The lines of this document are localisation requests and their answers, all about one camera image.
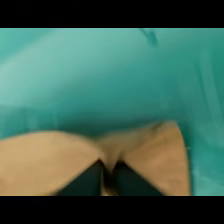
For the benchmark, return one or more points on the orange-brown shirt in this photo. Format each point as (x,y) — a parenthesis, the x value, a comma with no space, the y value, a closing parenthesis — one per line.
(43,160)

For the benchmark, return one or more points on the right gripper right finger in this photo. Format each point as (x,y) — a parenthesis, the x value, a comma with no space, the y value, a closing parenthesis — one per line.
(133,182)

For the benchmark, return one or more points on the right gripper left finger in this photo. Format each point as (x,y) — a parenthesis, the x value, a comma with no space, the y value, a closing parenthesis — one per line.
(87,181)

